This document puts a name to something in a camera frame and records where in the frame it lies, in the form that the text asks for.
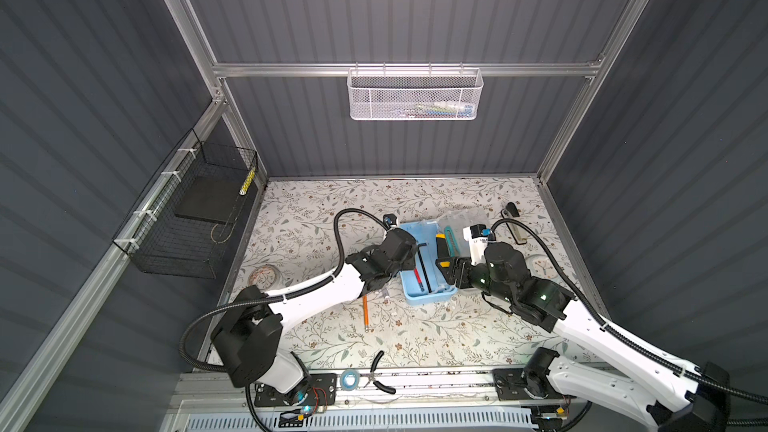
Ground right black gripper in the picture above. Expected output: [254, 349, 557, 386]
[433, 254, 512, 305]

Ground teal utility knife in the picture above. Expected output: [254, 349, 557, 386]
[443, 226, 461, 257]

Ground yellow black utility knife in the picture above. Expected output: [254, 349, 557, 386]
[435, 233, 451, 270]

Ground blue plastic tool box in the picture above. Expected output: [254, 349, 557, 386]
[400, 221, 457, 307]

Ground black hex key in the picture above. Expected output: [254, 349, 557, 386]
[417, 243, 432, 294]

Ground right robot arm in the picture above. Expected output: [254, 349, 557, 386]
[435, 236, 730, 431]

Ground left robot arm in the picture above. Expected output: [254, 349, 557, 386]
[211, 228, 418, 402]

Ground orange long screwdriver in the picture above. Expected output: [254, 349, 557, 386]
[362, 295, 370, 332]

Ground black silver stapler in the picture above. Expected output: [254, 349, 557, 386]
[501, 201, 528, 246]

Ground clear tape roll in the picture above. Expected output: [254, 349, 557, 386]
[247, 264, 281, 290]

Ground blue tape roll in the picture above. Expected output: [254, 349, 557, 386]
[339, 369, 360, 391]

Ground white ventilated front panel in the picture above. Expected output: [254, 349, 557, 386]
[182, 406, 535, 432]

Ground black foam pad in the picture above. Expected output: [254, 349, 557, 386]
[174, 176, 241, 225]

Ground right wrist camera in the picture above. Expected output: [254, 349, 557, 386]
[462, 224, 491, 266]

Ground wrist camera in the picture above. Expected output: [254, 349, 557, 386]
[382, 213, 400, 230]
[462, 224, 491, 266]

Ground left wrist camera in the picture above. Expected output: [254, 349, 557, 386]
[382, 213, 400, 230]

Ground left black corrugated cable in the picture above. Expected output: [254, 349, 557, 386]
[178, 208, 391, 373]

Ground black corrugated cable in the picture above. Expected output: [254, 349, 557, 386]
[178, 208, 391, 373]
[490, 217, 768, 406]

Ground black handled pliers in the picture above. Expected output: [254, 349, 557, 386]
[363, 350, 397, 395]

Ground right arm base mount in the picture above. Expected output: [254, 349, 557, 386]
[491, 367, 571, 401]

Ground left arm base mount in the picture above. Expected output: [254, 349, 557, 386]
[253, 373, 339, 408]

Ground white wire wall basket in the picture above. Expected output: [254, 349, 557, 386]
[346, 66, 484, 121]

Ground black wire wall basket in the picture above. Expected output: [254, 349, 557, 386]
[113, 132, 259, 279]

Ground right black corrugated cable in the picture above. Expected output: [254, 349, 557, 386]
[490, 217, 768, 406]

